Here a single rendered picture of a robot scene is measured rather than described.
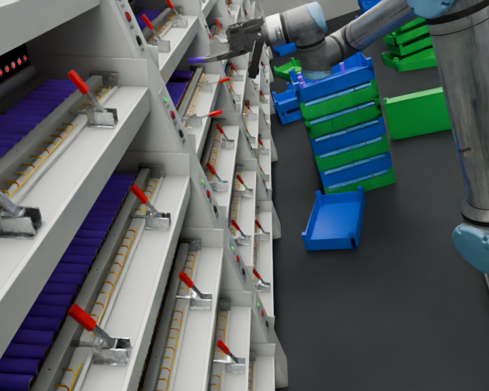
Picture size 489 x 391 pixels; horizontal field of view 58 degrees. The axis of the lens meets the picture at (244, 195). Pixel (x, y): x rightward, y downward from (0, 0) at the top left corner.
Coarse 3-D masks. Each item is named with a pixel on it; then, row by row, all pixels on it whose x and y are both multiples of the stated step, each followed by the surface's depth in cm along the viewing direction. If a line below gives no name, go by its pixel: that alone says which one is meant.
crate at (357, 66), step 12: (348, 60) 184; (360, 60) 182; (336, 72) 186; (348, 72) 182; (360, 72) 167; (372, 72) 167; (312, 84) 185; (324, 84) 169; (336, 84) 169; (348, 84) 169; (300, 96) 171; (312, 96) 171
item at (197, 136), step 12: (204, 72) 148; (216, 72) 150; (216, 84) 142; (204, 96) 131; (216, 96) 140; (192, 108) 123; (204, 108) 124; (204, 120) 116; (192, 132) 110; (204, 132) 113; (192, 144) 98
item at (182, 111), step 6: (198, 72) 143; (192, 78) 138; (198, 78) 138; (204, 78) 143; (192, 84) 133; (192, 90) 129; (198, 90) 132; (186, 96) 124; (192, 96) 128; (186, 102) 120; (192, 102) 124; (180, 108) 116; (186, 108) 118; (180, 114) 113
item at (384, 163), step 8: (384, 152) 185; (376, 160) 186; (384, 160) 186; (352, 168) 188; (360, 168) 188; (368, 168) 188; (376, 168) 188; (384, 168) 188; (320, 176) 196; (328, 176) 189; (336, 176) 189; (344, 176) 189; (352, 176) 190; (360, 176) 190; (328, 184) 191
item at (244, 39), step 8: (232, 24) 135; (240, 24) 130; (248, 24) 131; (256, 24) 131; (264, 24) 129; (232, 32) 130; (240, 32) 129; (248, 32) 131; (256, 32) 131; (264, 32) 129; (232, 40) 131; (240, 40) 131; (248, 40) 132; (256, 40) 132; (232, 48) 132; (240, 48) 132; (248, 48) 132
